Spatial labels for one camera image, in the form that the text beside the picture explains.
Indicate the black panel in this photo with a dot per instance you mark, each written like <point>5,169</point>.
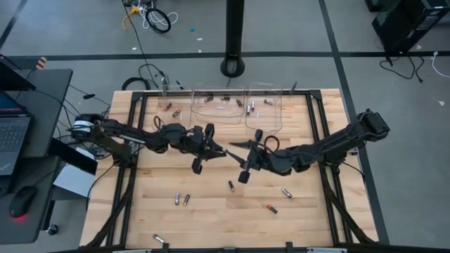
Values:
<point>75,158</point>

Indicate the black screen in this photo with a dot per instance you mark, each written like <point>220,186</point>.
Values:
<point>14,79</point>

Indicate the orange striped object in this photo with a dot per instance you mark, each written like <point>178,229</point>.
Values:
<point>41,62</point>

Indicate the black desk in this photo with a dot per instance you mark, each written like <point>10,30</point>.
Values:
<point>45,105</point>

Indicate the black red-tipped AA battery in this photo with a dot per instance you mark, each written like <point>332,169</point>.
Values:
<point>271,209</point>
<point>168,107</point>
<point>176,113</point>

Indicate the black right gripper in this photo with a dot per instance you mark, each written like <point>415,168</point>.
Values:
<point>263,160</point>

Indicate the silver metal bracket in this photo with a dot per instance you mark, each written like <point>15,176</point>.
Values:
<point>354,152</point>

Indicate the black computer mouse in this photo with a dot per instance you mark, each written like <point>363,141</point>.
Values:
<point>22,200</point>

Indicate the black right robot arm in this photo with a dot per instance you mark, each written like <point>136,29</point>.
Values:
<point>334,144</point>

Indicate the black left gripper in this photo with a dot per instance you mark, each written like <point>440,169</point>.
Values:
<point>197,142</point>

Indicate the black laptop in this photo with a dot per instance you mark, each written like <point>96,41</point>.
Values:
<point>14,140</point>

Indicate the black computer tower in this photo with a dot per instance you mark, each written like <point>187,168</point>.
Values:
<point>404,24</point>

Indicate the black column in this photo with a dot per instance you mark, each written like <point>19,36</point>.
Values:
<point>233,35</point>

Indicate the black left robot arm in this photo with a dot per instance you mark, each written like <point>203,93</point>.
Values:
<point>140,135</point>

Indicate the clear plastic bin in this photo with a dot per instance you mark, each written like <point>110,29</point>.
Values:
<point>218,116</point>
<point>270,119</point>
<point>165,95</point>

